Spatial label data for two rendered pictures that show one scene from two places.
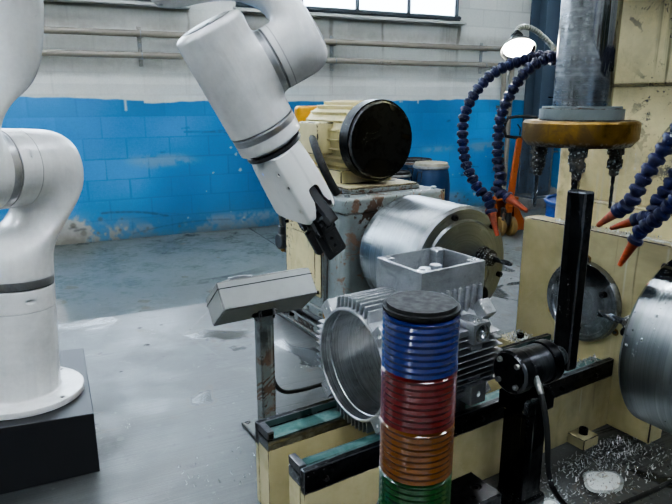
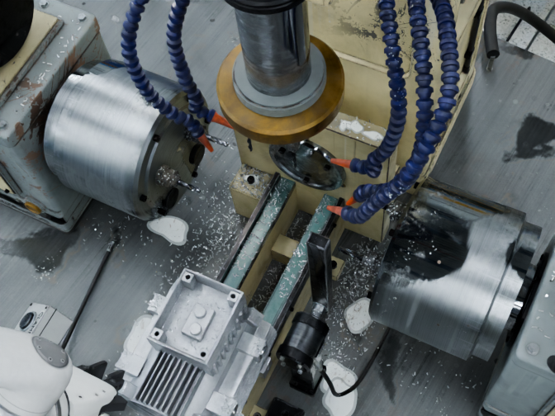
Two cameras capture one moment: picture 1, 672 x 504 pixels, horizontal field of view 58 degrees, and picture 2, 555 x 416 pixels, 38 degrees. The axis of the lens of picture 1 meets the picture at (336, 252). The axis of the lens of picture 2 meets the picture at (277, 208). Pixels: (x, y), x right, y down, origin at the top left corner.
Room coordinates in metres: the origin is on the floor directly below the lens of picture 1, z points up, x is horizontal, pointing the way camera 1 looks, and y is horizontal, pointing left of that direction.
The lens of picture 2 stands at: (0.40, -0.10, 2.24)
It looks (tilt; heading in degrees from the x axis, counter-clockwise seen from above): 63 degrees down; 337
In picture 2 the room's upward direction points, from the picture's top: 9 degrees counter-clockwise
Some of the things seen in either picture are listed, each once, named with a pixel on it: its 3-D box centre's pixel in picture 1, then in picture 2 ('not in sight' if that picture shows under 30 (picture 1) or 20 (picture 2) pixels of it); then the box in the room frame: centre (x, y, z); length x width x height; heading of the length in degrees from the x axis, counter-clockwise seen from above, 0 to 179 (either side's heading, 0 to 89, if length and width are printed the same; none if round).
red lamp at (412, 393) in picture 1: (418, 390); not in sight; (0.44, -0.07, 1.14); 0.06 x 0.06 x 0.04
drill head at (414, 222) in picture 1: (415, 253); (107, 129); (1.28, -0.18, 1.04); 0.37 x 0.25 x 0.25; 32
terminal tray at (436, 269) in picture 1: (429, 282); (199, 323); (0.84, -0.14, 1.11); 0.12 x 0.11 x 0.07; 123
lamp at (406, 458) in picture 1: (416, 440); not in sight; (0.44, -0.07, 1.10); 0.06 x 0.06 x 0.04
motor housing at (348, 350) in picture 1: (406, 348); (196, 364); (0.82, -0.10, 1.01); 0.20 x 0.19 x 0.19; 123
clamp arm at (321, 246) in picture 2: (571, 282); (320, 276); (0.80, -0.33, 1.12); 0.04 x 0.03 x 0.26; 122
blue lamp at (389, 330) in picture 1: (420, 338); not in sight; (0.44, -0.07, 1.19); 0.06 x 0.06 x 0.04
